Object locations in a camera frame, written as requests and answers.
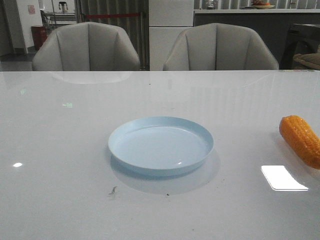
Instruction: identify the orange corn cob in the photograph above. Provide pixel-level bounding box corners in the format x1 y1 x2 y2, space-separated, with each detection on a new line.
279 115 320 170

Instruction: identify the light blue round plate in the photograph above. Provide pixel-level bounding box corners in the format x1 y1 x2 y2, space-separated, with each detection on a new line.
108 116 214 177

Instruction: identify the white cabinet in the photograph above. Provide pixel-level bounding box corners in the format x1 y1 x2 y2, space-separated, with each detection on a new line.
148 0 194 71

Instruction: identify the metal cart with kettle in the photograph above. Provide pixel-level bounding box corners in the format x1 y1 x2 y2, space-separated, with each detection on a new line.
38 0 77 31

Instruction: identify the tan cushion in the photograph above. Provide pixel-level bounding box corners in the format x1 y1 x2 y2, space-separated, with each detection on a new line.
293 52 320 70

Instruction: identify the fruit bowl on counter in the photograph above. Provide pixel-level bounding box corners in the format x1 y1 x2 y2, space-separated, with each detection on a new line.
251 0 275 10

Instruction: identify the beige upholstered chair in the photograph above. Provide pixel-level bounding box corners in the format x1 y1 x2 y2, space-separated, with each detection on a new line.
32 21 140 72
163 23 279 71

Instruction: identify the left beige upholstered chair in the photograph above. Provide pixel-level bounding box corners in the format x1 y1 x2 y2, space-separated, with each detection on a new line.
32 21 140 72

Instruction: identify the red bin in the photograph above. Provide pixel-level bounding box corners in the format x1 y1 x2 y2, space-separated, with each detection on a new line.
31 25 47 51

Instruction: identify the right beige upholstered chair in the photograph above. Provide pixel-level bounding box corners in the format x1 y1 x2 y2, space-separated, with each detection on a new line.
163 23 279 71

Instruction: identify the dark grey counter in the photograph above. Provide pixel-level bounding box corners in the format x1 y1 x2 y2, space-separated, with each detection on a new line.
193 9 320 66

